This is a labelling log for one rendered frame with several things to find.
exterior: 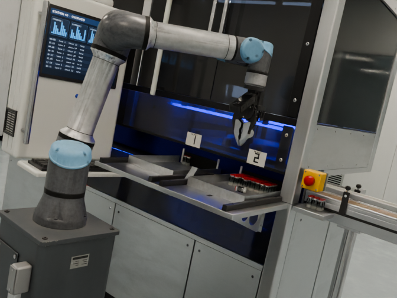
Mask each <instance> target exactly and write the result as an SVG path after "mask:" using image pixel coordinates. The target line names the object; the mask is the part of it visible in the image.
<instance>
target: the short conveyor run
mask: <svg viewBox="0 0 397 298"><path fill-rule="evenodd" d="M356 187H357V189H355V190H354V191H351V187H350V186H346V187H345V189H343V188H340V187H337V186H333V185H330V184H327V185H326V189H325V191H323V192H315V191H312V190H307V191H306V192H305V195H304V200H303V203H306V201H307V198H308V195H314V196H317V197H320V198H323V199H326V201H325V203H326V204H325V207H324V210H326V211H329V212H332V213H334V217H333V218H331V219H328V220H327V221H330V222H333V223H335V224H339V225H342V226H345V227H347V228H350V229H354V230H355V231H359V232H362V233H364V234H368V235H370V236H373V237H376V238H379V239H382V240H384V241H387V242H391V243H393V244H396V245H397V204H394V203H390V202H387V201H384V200H381V199H377V198H374V197H371V196H367V195H363V194H361V193H360V192H361V191H360V190H359V189H360V188H361V187H362V186H361V184H357V185H356ZM326 191H327V192H326ZM334 193H335V194H334ZM340 195H341V196H340ZM363 202H364V203H363ZM303 203H302V204H303ZM392 211H393V212H392Z"/></svg>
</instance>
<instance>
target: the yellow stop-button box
mask: <svg viewBox="0 0 397 298"><path fill-rule="evenodd" d="M305 176H313V178H314V179H315V183H314V184H313V185H312V186H306V185H305V184H304V177H305ZM327 178H328V173H325V172H322V171H318V170H314V169H305V170H304V174H303V178H302V182H301V187H302V188H305V189H308V190H312V191H315V192H323V191H325V188H326V183H327Z"/></svg>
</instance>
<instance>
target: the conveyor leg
mask: <svg viewBox="0 0 397 298"><path fill-rule="evenodd" d="M337 226H338V227H341V228H344V233H343V237H342V240H341V245H340V249H339V254H338V257H337V261H336V266H335V269H334V273H333V278H332V281H331V285H330V289H329V293H328V297H327V298H341V295H342V292H343V287H344V283H345V280H346V276H347V272H348V269H349V264H350V260H351V257H352V252H353V248H354V244H355V241H356V237H357V234H361V233H362V232H359V231H355V230H354V229H350V228H347V227H345V226H342V225H339V224H337Z"/></svg>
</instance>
